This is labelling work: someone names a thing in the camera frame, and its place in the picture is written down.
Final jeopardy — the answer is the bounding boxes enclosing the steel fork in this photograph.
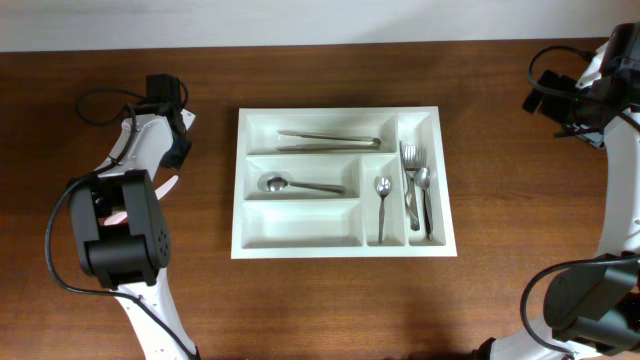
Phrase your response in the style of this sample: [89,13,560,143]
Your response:
[402,145,420,231]
[416,147,433,241]

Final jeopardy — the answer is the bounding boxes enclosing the white plastic cutlery tray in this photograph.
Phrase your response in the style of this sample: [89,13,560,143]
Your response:
[231,106,457,259]

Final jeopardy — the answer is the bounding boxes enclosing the pink plastic knife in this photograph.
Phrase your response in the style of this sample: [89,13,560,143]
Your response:
[104,175,179,226]

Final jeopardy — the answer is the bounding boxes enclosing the steel kitchen tongs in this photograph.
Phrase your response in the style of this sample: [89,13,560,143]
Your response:
[277,130,382,152]

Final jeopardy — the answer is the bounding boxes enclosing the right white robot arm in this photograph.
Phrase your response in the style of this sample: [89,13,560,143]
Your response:
[472,23,639,359]

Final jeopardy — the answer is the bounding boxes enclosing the small steel teaspoon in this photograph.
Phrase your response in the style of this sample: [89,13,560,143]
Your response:
[415,167,432,239]

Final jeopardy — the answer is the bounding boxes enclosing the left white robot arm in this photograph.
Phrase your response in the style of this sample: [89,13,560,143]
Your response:
[64,74,200,359]

